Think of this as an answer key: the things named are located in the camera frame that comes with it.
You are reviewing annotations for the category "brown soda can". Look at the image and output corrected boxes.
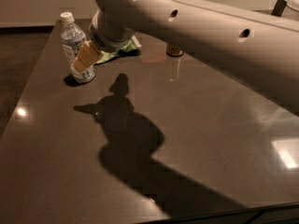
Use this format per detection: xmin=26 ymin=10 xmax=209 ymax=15
xmin=166 ymin=44 xmax=184 ymax=57

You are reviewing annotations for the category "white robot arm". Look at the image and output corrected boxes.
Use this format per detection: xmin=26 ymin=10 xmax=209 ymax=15
xmin=71 ymin=0 xmax=299 ymax=114

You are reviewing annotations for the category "black box in corner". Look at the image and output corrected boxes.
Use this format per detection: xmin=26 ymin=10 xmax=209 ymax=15
xmin=271 ymin=0 xmax=288 ymax=17

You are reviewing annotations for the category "clear plastic water bottle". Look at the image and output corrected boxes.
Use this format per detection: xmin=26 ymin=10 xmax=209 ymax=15
xmin=60 ymin=12 xmax=95 ymax=84

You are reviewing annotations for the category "green chip bag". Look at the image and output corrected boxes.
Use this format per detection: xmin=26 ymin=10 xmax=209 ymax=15
xmin=96 ymin=36 xmax=141 ymax=64

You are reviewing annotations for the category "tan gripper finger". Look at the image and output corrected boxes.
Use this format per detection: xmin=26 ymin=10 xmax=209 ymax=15
xmin=77 ymin=41 xmax=102 ymax=64
xmin=72 ymin=58 xmax=88 ymax=74

